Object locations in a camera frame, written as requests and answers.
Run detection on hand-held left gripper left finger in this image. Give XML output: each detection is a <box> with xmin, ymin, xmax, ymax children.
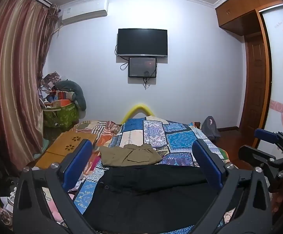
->
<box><xmin>13</xmin><ymin>139</ymin><xmax>100</xmax><ymax>234</ymax></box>

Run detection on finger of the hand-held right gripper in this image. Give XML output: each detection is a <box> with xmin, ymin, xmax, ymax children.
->
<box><xmin>238</xmin><ymin>145</ymin><xmax>279</xmax><ymax>174</ymax></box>
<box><xmin>254</xmin><ymin>128</ymin><xmax>283</xmax><ymax>150</ymax></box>

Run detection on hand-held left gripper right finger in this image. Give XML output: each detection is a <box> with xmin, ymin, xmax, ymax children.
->
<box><xmin>191</xmin><ymin>139</ymin><xmax>273</xmax><ymax>234</ymax></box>

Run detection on black pants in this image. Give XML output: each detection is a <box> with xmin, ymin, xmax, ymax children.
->
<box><xmin>83</xmin><ymin>164</ymin><xmax>245</xmax><ymax>233</ymax></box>

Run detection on olive green folded pants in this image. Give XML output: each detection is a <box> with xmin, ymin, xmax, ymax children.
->
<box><xmin>99</xmin><ymin>144</ymin><xmax>163</xmax><ymax>167</ymax></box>

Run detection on wooden lap desk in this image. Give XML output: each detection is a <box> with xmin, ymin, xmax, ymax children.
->
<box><xmin>35</xmin><ymin>131</ymin><xmax>98</xmax><ymax>170</ymax></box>

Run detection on grey plastic bag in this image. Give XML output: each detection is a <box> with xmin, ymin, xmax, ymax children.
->
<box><xmin>201</xmin><ymin>116</ymin><xmax>221</xmax><ymax>141</ymax></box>

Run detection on orange striped bed sheet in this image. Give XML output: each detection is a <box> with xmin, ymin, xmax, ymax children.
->
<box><xmin>73</xmin><ymin>120</ymin><xmax>121</xmax><ymax>150</ymax></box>

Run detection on green storage box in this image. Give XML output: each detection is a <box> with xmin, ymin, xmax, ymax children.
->
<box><xmin>42</xmin><ymin>101</ymin><xmax>80</xmax><ymax>130</ymax></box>

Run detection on blue patchwork blanket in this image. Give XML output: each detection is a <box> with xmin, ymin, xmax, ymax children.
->
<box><xmin>73</xmin><ymin>117</ymin><xmax>233</xmax><ymax>232</ymax></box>

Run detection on grey plush toy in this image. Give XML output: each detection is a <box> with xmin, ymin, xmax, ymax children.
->
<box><xmin>55</xmin><ymin>80</ymin><xmax>87</xmax><ymax>112</ymax></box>

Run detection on white heart-print wardrobe door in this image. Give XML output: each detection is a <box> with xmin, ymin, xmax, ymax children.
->
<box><xmin>258</xmin><ymin>4</ymin><xmax>283</xmax><ymax>150</ymax></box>

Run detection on pile of crumpled clothes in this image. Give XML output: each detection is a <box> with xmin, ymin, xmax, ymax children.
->
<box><xmin>37</xmin><ymin>72</ymin><xmax>64</xmax><ymax>103</ymax></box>

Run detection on striped pink curtain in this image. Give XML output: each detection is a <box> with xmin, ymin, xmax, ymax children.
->
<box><xmin>0</xmin><ymin>0</ymin><xmax>59</xmax><ymax>174</ymax></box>

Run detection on wooden overhead cabinet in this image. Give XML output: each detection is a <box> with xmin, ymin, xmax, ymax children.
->
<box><xmin>215</xmin><ymin>0</ymin><xmax>283</xmax><ymax>36</ymax></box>

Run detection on white air conditioner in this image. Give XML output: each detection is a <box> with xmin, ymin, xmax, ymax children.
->
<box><xmin>60</xmin><ymin>0</ymin><xmax>109</xmax><ymax>26</ymax></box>

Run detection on small black wall monitor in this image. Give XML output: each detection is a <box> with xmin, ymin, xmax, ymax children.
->
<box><xmin>128</xmin><ymin>57</ymin><xmax>158</xmax><ymax>78</ymax></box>

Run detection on black wall television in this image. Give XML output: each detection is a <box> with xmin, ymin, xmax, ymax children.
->
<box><xmin>117</xmin><ymin>28</ymin><xmax>168</xmax><ymax>57</ymax></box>

